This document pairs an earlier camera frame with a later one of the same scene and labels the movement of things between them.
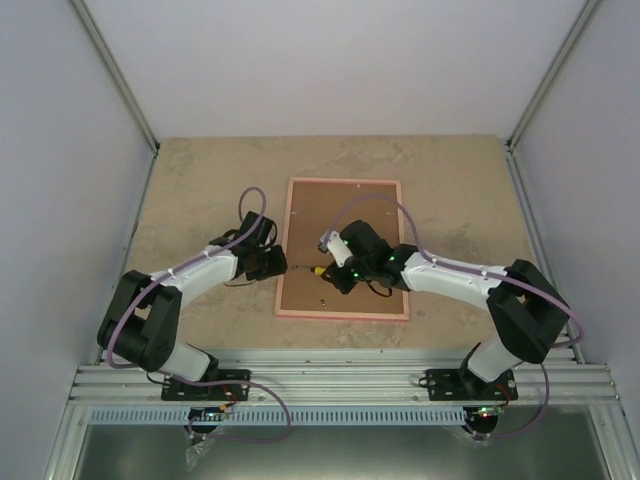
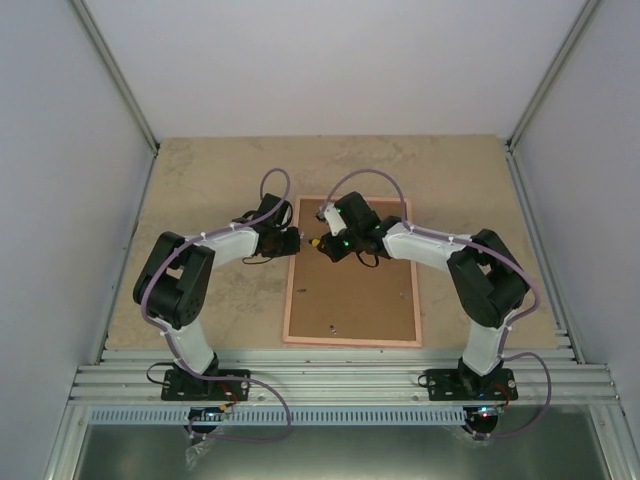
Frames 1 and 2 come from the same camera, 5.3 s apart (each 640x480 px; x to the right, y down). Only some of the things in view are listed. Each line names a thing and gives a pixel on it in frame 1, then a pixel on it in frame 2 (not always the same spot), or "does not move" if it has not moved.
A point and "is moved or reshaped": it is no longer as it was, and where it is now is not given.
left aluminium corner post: (114, 68) does not move
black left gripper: (280, 266) -> (293, 246)
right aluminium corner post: (551, 74) does not move
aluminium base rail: (349, 378) does not move
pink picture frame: (311, 206) is moved or reshaped
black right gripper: (346, 286) -> (334, 253)
